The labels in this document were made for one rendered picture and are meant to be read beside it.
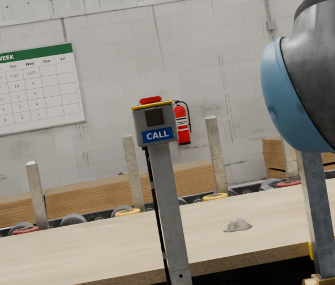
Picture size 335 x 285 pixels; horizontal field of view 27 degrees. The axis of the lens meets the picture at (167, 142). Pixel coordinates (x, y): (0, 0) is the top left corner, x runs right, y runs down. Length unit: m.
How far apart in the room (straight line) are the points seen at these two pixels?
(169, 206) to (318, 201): 0.26
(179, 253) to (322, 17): 0.67
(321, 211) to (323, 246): 0.06
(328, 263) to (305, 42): 0.69
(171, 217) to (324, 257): 0.28
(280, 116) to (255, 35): 8.05
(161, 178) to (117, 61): 7.16
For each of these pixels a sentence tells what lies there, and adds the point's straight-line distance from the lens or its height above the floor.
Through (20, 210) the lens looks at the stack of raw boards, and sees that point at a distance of 7.03.
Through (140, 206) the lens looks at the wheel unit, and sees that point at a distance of 2.32.
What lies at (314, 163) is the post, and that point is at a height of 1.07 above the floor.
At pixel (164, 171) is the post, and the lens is 1.22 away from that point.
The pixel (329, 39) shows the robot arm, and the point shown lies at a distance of 0.65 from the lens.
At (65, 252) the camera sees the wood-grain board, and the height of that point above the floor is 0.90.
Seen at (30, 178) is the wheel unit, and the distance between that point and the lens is 2.33.
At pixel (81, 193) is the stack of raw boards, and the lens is 7.03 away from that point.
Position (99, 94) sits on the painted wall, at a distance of 8.32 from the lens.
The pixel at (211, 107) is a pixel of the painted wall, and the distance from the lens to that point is 8.51.
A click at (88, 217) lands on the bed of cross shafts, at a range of 2.86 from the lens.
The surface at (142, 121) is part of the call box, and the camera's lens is 1.20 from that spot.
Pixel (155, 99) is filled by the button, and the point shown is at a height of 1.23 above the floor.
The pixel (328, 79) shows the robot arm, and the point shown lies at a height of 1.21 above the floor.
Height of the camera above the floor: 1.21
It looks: 3 degrees down
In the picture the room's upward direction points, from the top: 10 degrees counter-clockwise
